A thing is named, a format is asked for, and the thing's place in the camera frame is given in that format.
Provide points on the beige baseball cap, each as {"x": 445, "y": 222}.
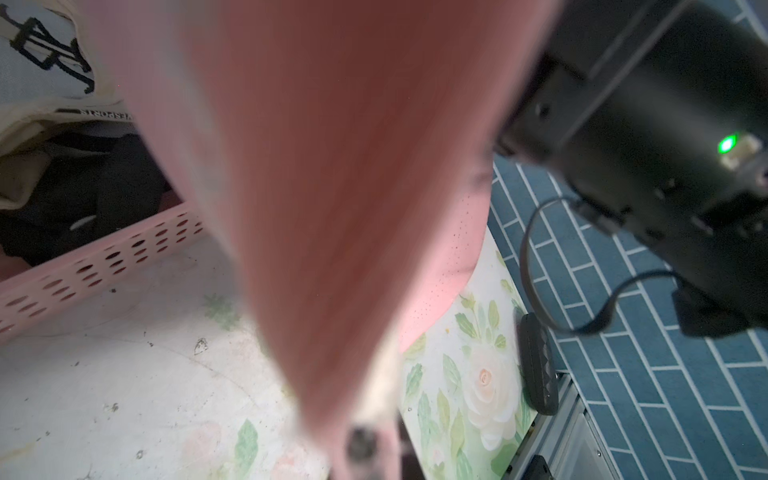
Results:
{"x": 51, "y": 79}

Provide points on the floral table mat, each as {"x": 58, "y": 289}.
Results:
{"x": 162, "y": 377}

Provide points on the pink baseball cap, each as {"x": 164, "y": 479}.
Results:
{"x": 324, "y": 143}

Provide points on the black baseball cap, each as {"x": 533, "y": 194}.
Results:
{"x": 96, "y": 186}

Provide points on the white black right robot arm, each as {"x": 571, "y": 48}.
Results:
{"x": 655, "y": 115}

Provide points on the black round object on mat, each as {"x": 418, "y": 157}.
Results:
{"x": 537, "y": 365}

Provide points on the pink perforated plastic basket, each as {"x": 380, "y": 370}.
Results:
{"x": 46, "y": 290}

